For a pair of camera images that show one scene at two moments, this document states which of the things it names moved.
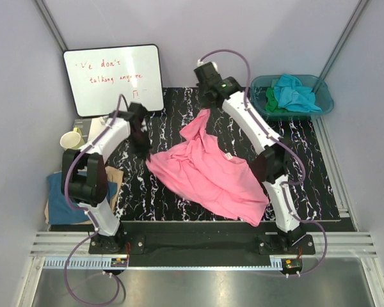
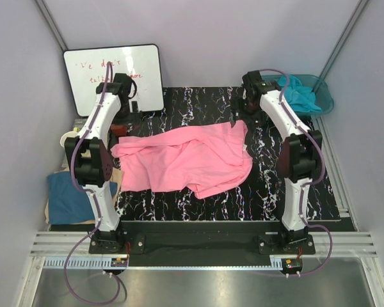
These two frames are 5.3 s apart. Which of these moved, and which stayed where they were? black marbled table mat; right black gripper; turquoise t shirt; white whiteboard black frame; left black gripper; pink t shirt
Moved: pink t shirt; right black gripper; left black gripper
Stayed: black marbled table mat; white whiteboard black frame; turquoise t shirt
